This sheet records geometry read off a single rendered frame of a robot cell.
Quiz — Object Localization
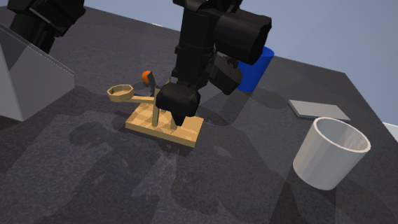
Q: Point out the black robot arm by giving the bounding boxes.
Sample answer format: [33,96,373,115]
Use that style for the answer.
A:
[7,0,272,95]

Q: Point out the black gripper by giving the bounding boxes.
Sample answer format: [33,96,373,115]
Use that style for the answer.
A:
[156,38,214,126]

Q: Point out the orange ball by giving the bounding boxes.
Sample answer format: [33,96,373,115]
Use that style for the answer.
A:
[142,71,150,83]

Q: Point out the blue plastic cup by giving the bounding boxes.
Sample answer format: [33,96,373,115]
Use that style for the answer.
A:
[236,46,275,92]

